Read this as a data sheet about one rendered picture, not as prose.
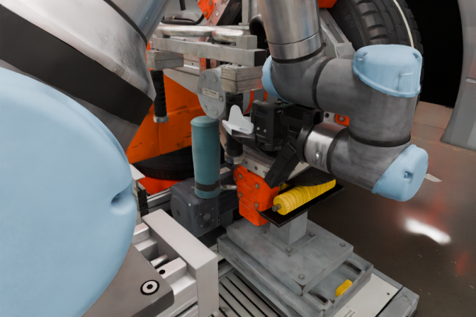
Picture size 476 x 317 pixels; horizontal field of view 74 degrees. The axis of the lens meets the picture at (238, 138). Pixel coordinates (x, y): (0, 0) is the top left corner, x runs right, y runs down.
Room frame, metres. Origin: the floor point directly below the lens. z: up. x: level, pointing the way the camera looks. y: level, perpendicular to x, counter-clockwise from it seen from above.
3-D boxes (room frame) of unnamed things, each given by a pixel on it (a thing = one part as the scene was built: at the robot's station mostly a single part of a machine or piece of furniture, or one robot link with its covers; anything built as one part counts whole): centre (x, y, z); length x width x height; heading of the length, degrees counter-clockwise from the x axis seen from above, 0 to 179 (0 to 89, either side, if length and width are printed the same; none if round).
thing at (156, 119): (0.87, 0.22, 0.83); 0.04 x 0.04 x 0.16
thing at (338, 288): (0.98, -0.21, 0.13); 0.50 x 0.36 x 0.10; 40
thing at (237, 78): (0.63, -0.02, 0.93); 0.09 x 0.05 x 0.05; 130
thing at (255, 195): (0.92, -0.09, 0.48); 0.16 x 0.12 x 0.17; 130
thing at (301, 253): (1.00, -0.20, 0.32); 0.40 x 0.30 x 0.28; 40
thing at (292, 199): (0.86, -0.22, 0.51); 0.29 x 0.06 x 0.06; 130
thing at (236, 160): (0.61, 0.01, 0.83); 0.04 x 0.04 x 0.16
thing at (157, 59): (0.89, 0.20, 0.93); 0.09 x 0.05 x 0.05; 130
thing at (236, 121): (0.57, 0.00, 0.85); 0.09 x 0.03 x 0.06; 50
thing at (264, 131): (0.51, -0.09, 0.86); 0.12 x 0.08 x 0.09; 42
